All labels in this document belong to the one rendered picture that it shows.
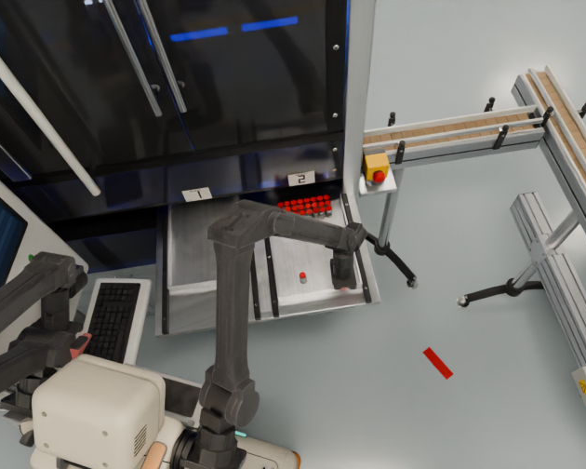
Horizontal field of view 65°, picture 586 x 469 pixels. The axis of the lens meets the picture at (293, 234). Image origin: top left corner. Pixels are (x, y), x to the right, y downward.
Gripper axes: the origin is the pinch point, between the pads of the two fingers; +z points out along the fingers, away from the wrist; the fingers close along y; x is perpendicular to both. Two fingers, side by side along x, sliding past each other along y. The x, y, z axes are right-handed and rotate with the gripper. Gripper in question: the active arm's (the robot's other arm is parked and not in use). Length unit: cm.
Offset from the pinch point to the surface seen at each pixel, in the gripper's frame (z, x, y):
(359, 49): -62, -7, 26
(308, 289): 2.9, 10.5, 2.6
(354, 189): -5.8, -8.9, 35.4
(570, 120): -11, -88, 53
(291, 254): 0.8, 14.8, 15.4
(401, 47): 55, -72, 226
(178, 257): 0, 52, 19
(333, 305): 4.1, 3.3, -3.2
